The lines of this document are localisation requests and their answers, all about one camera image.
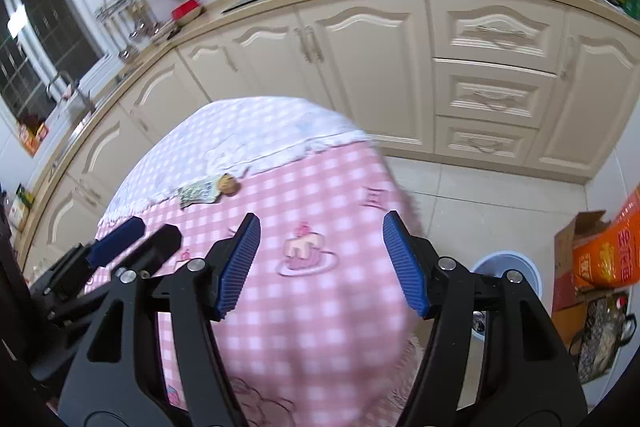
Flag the cardboard box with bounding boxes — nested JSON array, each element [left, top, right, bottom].
[[552, 209, 613, 338]]

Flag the green packet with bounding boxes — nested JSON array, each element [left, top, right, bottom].
[[10, 184, 36, 228]]

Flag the hanging kitchen utensils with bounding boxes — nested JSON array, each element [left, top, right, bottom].
[[105, 7, 161, 58]]

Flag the lilac checkered tablecloth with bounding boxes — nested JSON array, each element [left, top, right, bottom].
[[97, 96, 368, 225]]

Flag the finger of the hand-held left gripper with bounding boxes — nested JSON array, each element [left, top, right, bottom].
[[85, 216, 147, 268], [112, 223, 183, 280]]

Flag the medium cream drawer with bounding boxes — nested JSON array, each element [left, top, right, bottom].
[[434, 59, 558, 128]]

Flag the green and white wrapper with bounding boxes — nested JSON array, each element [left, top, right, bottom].
[[178, 179, 221, 209]]

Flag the short cream drawer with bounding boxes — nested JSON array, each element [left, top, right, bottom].
[[435, 117, 541, 168]]

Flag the metal utensil rack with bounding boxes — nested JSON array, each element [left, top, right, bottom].
[[95, 0, 151, 20]]

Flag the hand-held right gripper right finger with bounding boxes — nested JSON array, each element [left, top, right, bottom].
[[382, 209, 588, 427]]

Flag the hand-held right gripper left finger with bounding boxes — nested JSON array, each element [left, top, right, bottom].
[[57, 212, 263, 427]]

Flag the window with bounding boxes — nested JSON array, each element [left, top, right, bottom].
[[0, 0, 108, 128]]

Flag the steel sink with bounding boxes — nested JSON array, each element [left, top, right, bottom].
[[47, 72, 141, 172]]

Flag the black and white patterned bag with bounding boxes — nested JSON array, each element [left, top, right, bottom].
[[570, 292, 638, 385]]

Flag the tall cream drawer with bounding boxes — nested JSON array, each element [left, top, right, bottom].
[[429, 0, 568, 72]]

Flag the metal faucet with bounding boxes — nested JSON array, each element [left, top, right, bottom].
[[46, 69, 97, 118]]

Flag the pink checkered tablecloth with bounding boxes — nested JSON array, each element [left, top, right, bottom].
[[85, 139, 431, 427]]

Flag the blue plastic bin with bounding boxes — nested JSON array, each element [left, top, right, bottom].
[[470, 251, 543, 343]]

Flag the orange packet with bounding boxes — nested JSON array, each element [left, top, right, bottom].
[[17, 122, 51, 158]]

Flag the cream base cabinet unit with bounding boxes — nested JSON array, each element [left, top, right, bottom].
[[20, 0, 640, 288]]

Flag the orange bag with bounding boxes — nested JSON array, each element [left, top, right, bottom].
[[572, 187, 640, 290]]

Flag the red bowl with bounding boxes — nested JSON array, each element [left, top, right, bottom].
[[171, 0, 206, 25]]

